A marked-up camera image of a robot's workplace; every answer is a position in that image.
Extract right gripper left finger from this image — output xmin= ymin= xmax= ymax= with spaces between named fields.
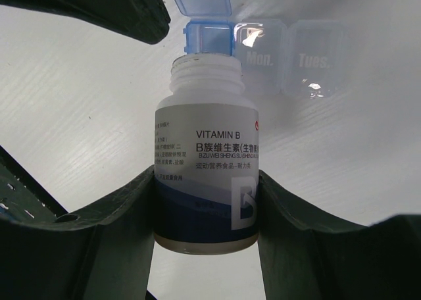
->
xmin=1 ymin=168 xmax=154 ymax=299

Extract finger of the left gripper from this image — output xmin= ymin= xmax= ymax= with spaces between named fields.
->
xmin=1 ymin=0 xmax=170 ymax=45

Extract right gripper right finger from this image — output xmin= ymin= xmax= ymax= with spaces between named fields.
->
xmin=258 ymin=172 xmax=420 ymax=299

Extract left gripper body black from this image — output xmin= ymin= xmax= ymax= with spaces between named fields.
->
xmin=1 ymin=148 xmax=68 ymax=226

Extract white vitamin pill bottle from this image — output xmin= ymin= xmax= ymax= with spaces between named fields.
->
xmin=153 ymin=53 xmax=259 ymax=255

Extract clear blue pill organizer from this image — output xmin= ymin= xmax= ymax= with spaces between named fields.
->
xmin=174 ymin=0 xmax=347 ymax=99

